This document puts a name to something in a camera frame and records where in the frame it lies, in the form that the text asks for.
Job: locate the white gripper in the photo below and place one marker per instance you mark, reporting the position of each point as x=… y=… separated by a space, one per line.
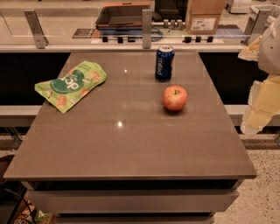
x=269 y=51

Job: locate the green rice chip bag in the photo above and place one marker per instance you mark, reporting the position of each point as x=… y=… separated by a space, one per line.
x=66 y=91

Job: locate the brown cardboard box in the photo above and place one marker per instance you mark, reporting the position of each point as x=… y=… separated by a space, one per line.
x=203 y=16

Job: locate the red apple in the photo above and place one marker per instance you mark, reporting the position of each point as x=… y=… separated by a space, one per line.
x=174 y=98

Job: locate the blue pepsi can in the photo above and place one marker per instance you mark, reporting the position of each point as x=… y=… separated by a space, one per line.
x=164 y=59

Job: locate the dark open tray box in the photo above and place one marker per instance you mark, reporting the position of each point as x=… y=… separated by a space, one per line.
x=122 y=14

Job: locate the snack box under table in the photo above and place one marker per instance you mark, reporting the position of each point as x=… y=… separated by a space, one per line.
x=27 y=213

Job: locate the grey metal bracket right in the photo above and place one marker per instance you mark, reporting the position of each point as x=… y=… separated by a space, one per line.
x=256 y=24

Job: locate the grey metal bracket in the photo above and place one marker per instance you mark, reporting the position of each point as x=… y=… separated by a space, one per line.
x=256 y=24
x=146 y=28
x=39 y=37

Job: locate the grey metal bracket middle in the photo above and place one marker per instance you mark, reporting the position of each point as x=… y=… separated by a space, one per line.
x=146 y=28

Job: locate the grey metal bracket left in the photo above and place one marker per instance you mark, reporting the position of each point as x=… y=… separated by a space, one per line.
x=39 y=37

